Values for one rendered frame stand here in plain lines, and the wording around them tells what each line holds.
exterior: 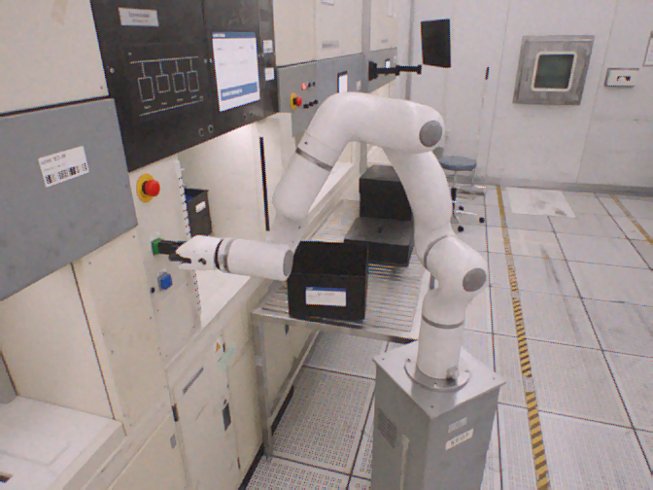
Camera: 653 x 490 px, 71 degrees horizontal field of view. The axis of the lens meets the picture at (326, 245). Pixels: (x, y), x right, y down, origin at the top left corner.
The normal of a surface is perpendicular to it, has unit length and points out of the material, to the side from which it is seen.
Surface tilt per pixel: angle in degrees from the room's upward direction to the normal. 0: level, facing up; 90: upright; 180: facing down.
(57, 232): 90
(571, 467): 0
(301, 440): 0
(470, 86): 90
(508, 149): 90
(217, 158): 90
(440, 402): 0
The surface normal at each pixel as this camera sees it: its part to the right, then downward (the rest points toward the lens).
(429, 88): -0.29, 0.40
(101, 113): 0.96, 0.11
